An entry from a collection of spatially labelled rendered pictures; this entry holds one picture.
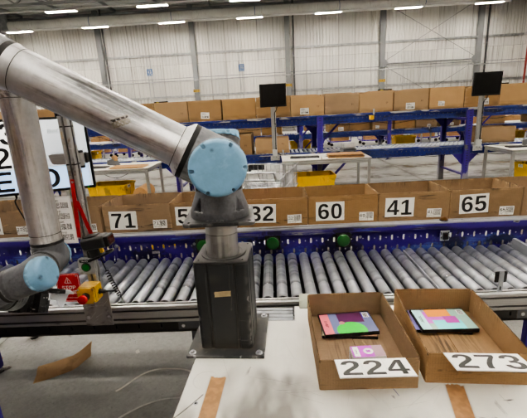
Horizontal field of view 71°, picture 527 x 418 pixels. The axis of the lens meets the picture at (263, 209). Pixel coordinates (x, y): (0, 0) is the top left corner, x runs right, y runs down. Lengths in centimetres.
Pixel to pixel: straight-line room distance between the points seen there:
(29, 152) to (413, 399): 125
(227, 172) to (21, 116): 59
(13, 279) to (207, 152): 61
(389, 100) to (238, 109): 256
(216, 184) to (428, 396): 82
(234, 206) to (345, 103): 561
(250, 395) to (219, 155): 68
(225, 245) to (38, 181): 57
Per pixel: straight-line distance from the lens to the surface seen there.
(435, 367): 124
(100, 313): 179
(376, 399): 118
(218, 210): 112
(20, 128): 121
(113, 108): 98
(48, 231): 124
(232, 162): 92
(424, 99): 701
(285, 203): 207
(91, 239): 159
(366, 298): 148
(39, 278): 114
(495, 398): 128
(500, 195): 241
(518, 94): 772
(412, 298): 155
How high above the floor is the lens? 154
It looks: 15 degrees down
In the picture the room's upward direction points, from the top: 3 degrees counter-clockwise
